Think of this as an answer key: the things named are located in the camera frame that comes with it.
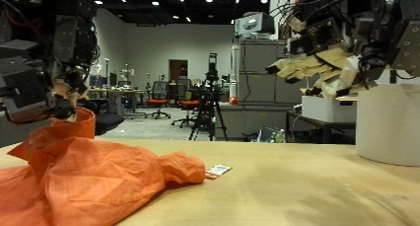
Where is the orange office chair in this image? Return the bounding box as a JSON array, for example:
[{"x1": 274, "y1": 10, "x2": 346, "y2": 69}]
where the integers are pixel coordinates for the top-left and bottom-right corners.
[
  {"x1": 144, "y1": 81, "x2": 173, "y2": 120},
  {"x1": 169, "y1": 91, "x2": 201, "y2": 128}
]

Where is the orange button-up shirt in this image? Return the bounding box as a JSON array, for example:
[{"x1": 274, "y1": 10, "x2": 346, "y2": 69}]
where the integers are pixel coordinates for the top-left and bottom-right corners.
[{"x1": 0, "y1": 107, "x2": 207, "y2": 226}]

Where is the white box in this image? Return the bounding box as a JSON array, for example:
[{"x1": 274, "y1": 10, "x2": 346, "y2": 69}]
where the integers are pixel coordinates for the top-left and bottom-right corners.
[{"x1": 301, "y1": 95, "x2": 359, "y2": 123}]

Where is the green plastic bottle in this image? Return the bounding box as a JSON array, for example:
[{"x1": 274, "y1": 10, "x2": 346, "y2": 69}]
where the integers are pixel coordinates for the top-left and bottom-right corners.
[{"x1": 269, "y1": 128, "x2": 287, "y2": 144}]

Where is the grey boxy device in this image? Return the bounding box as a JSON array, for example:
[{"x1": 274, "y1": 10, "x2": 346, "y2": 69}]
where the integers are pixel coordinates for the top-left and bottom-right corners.
[{"x1": 234, "y1": 12, "x2": 275, "y2": 40}]

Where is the black camera tripod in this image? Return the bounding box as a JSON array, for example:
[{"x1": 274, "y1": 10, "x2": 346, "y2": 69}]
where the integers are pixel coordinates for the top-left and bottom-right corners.
[{"x1": 189, "y1": 52, "x2": 230, "y2": 142}]

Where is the tall grey metal cabinet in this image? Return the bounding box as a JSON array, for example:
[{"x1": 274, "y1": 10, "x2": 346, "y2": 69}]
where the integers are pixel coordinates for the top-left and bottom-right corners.
[{"x1": 230, "y1": 38, "x2": 307, "y2": 106}]

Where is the brown door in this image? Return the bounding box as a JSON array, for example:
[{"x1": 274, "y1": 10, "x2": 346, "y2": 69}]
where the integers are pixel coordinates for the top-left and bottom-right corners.
[{"x1": 168, "y1": 58, "x2": 190, "y2": 85}]

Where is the low grey counter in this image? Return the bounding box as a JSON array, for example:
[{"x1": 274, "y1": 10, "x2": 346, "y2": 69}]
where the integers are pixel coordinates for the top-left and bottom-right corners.
[{"x1": 215, "y1": 102, "x2": 303, "y2": 142}]

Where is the dark side table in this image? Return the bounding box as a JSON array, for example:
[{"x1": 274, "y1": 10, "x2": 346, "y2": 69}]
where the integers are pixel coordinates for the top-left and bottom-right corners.
[{"x1": 286, "y1": 110, "x2": 359, "y2": 145}]

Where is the white paper tag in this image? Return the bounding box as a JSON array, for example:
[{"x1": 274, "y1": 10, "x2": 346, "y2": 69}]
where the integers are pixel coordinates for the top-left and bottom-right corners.
[{"x1": 204, "y1": 163, "x2": 234, "y2": 181}]

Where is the light office desk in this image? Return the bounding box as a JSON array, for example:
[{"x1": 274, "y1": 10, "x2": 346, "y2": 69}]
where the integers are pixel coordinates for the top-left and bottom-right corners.
[{"x1": 89, "y1": 87, "x2": 149, "y2": 117}]

